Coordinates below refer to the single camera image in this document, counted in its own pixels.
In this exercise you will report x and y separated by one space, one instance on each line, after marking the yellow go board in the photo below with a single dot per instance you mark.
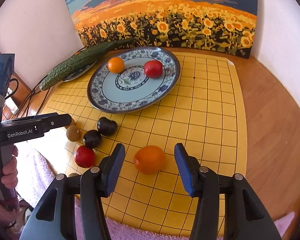
204 112

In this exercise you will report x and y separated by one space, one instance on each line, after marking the large green bumpy cucumber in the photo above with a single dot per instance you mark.
78 61

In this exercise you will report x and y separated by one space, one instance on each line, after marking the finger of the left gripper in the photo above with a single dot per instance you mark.
54 120

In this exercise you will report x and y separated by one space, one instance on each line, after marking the small orange tangerine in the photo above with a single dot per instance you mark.
116 65

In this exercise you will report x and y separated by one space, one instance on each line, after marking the sunflower field painting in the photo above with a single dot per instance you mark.
225 26

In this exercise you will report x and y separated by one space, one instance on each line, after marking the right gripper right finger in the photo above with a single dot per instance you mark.
245 215

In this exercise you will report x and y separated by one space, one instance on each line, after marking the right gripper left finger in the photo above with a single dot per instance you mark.
54 215

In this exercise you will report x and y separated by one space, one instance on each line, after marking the person's left hand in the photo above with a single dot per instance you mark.
10 172

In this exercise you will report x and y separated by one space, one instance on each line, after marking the blue white porcelain plate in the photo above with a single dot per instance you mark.
131 89

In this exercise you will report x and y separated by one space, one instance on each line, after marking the dark plate under cucumber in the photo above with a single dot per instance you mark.
79 73

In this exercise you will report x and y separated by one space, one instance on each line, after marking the large orange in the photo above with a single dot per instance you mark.
149 160

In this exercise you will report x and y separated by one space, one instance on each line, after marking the purple fluffy towel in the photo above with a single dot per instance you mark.
245 215

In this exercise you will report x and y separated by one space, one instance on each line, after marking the dark purple plum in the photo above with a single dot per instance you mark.
92 138
106 127

